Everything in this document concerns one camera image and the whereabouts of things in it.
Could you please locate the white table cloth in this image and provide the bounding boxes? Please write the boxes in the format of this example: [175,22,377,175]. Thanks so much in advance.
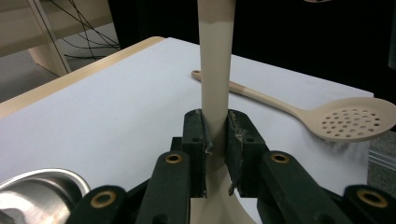
[0,36,375,224]

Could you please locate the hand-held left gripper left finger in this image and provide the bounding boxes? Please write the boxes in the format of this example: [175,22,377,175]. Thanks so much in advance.
[181,108,214,199]

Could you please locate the steel utensil rack stand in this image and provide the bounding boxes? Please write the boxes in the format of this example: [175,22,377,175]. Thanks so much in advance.
[0,167,92,224]

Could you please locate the black curtain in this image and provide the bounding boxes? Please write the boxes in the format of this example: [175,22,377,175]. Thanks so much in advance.
[106,0,396,132]

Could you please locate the aluminium floor rail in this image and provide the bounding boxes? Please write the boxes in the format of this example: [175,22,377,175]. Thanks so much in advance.
[368,148,396,171]

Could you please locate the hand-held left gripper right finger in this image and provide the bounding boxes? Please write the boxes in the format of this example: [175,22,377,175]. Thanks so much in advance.
[225,109,269,198]

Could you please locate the beige slotted spoon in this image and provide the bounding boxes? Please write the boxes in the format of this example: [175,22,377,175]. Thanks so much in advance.
[191,69,396,144]

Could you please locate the beige spatula turner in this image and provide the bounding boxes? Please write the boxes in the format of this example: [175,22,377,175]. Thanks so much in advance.
[190,0,258,224]

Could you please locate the light wooden furniture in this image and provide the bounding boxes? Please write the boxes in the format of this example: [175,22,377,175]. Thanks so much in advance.
[0,0,113,77]

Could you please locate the black cable bundle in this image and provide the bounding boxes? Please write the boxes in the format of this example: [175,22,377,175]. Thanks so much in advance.
[34,0,120,74]

